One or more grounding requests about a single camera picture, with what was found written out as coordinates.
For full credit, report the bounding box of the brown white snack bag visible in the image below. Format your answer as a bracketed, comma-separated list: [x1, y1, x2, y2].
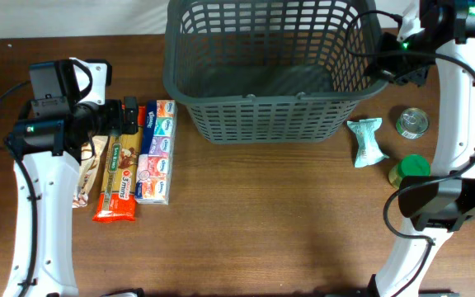
[73, 136, 109, 208]

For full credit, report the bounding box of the silver tin can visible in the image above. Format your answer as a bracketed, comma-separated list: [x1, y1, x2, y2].
[396, 107, 430, 139]

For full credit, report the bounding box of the colourful tissue multipack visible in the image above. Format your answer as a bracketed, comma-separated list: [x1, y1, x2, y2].
[135, 100, 177, 205]

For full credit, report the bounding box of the orange spaghetti pasta packet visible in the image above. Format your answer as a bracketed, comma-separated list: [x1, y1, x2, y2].
[92, 106, 146, 223]

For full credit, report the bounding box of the light green packet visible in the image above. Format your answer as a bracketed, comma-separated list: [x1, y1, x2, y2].
[346, 118, 388, 168]

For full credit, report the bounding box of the green lid glass jar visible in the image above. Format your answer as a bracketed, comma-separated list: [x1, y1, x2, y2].
[388, 154, 430, 189]

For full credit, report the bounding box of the grey plastic shopping basket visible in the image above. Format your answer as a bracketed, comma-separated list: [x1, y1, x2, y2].
[163, 0, 386, 144]

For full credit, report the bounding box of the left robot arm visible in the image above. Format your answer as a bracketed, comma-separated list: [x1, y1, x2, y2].
[4, 97, 139, 296]

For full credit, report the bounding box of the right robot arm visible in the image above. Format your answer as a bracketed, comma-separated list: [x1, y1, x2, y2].
[365, 0, 475, 296]

